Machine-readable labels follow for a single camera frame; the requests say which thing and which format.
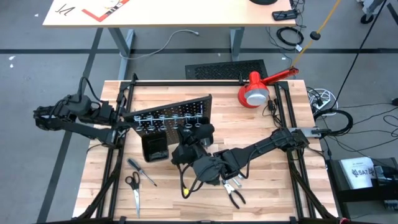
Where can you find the black flat device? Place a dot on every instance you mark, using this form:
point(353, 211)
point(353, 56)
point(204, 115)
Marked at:
point(283, 14)

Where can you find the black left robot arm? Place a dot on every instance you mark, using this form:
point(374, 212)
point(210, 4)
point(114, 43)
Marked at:
point(87, 132)

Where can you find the black device on cart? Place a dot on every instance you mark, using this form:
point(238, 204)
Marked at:
point(384, 174)

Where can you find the white round tape roll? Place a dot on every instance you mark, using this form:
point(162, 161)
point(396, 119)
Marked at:
point(112, 3)

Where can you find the white printed booklet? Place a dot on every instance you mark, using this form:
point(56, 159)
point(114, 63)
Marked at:
point(356, 172)

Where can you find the black aluminium rig frame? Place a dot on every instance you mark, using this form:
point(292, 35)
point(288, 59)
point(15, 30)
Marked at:
point(155, 222)

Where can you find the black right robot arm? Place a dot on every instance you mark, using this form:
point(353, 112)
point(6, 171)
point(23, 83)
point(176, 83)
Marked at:
point(261, 146)

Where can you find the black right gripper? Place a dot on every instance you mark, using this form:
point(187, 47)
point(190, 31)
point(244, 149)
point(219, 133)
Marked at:
point(189, 154)

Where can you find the black plastic pegboard bin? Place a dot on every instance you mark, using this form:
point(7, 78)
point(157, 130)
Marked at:
point(155, 149)

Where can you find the red L-shaped strip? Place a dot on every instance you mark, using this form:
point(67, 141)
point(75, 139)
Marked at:
point(93, 15)

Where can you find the black round base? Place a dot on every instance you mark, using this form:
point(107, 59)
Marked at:
point(262, 2)

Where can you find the light wooden desk grey legs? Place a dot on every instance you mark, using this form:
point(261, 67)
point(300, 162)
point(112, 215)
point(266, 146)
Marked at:
point(186, 12)

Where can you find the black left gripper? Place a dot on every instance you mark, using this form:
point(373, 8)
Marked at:
point(119, 115)

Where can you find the red desk lamp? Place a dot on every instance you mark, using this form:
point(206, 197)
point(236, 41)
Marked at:
point(255, 93)

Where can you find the white power strip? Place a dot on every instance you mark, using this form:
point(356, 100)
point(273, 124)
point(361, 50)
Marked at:
point(320, 99)

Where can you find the black round puck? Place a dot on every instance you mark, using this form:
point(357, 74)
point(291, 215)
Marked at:
point(314, 35)

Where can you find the chrome hook rail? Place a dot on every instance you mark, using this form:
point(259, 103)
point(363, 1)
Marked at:
point(168, 118)

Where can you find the black metal pegboard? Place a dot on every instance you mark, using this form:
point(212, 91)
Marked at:
point(186, 107)

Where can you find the black equipment cart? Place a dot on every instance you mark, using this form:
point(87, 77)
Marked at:
point(348, 196)

